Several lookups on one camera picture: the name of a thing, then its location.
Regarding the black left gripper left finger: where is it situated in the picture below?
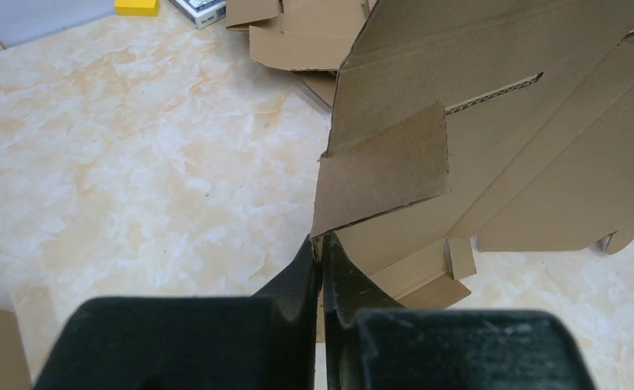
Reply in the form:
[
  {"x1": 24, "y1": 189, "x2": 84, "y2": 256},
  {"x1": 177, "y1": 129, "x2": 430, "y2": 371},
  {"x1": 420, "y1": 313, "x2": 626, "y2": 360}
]
[{"x1": 35, "y1": 240, "x2": 321, "y2": 389}]

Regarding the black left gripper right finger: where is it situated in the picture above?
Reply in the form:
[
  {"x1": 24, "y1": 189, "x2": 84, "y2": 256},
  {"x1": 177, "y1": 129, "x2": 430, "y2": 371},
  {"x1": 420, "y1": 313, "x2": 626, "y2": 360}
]
[{"x1": 322, "y1": 234, "x2": 595, "y2": 389}]

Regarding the playing card box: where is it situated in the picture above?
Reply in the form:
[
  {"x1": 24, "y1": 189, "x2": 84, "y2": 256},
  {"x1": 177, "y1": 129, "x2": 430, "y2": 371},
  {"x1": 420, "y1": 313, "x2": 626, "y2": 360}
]
[{"x1": 169, "y1": 0, "x2": 227, "y2": 29}]

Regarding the cardboard sheet pile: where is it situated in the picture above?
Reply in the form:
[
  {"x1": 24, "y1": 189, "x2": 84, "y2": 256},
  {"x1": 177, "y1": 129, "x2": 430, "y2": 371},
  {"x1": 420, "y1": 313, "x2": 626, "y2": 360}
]
[{"x1": 226, "y1": 0, "x2": 376, "y2": 106}]

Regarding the yellow block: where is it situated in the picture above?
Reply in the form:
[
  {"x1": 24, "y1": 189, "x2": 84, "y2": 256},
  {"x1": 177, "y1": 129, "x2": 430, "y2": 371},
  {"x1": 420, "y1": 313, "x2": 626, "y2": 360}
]
[{"x1": 114, "y1": 0, "x2": 160, "y2": 16}]

